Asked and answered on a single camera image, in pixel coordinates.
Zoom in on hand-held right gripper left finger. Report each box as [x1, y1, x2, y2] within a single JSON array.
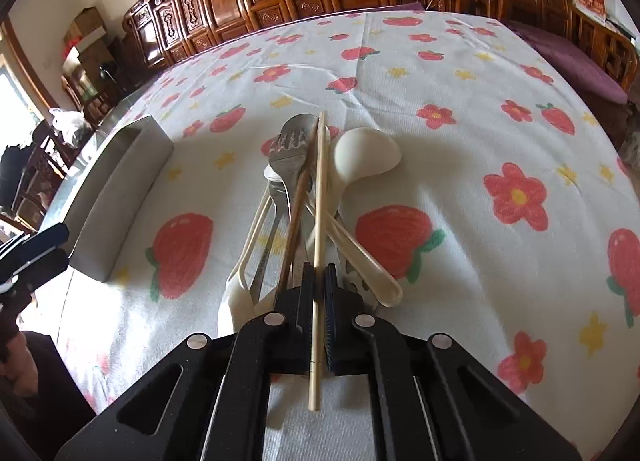
[[54, 262, 321, 461]]

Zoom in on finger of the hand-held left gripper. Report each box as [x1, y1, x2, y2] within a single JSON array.
[[0, 224, 70, 262], [0, 248, 70, 294]]

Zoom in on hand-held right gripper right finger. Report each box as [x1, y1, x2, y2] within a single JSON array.
[[322, 263, 583, 461]]

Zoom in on plain metal spoon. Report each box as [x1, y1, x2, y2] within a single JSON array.
[[251, 165, 292, 303]]

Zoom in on beige fork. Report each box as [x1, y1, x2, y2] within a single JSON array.
[[218, 188, 273, 338]]

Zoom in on metal utensil box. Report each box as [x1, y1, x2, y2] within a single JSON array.
[[65, 116, 174, 284]]

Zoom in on dark wooden chopstick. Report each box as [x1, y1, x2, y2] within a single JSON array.
[[275, 121, 321, 304]]

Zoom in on light bamboo chopstick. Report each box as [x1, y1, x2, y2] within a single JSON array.
[[307, 111, 327, 412]]

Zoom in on metal fork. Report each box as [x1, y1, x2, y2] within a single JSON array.
[[267, 134, 316, 224]]

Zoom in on white ladle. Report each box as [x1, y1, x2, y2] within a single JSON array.
[[310, 127, 403, 224]]

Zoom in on metal spoon with pierced handle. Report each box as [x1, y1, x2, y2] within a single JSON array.
[[279, 114, 382, 313]]

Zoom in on person's left forearm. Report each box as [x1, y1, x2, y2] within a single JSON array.
[[0, 331, 99, 449]]

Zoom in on person's left hand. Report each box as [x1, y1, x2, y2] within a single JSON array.
[[0, 333, 40, 396]]

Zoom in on dark bag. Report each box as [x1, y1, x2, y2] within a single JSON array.
[[0, 142, 35, 208]]

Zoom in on dark wooden dining chair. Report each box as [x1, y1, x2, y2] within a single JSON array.
[[27, 122, 69, 194]]

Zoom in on white plastic bag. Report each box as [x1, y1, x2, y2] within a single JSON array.
[[48, 108, 94, 143]]

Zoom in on window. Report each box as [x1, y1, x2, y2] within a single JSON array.
[[0, 18, 52, 143]]

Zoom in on brown cardboard box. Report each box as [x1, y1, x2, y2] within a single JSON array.
[[74, 6, 107, 34]]

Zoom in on strawberry flower printed tablecloth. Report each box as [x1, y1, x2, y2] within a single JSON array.
[[52, 11, 640, 461]]

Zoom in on purple seat cushion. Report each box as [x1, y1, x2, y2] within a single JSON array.
[[509, 20, 629, 105]]

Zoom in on carved wooden chair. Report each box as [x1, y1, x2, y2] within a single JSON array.
[[570, 5, 640, 93]]

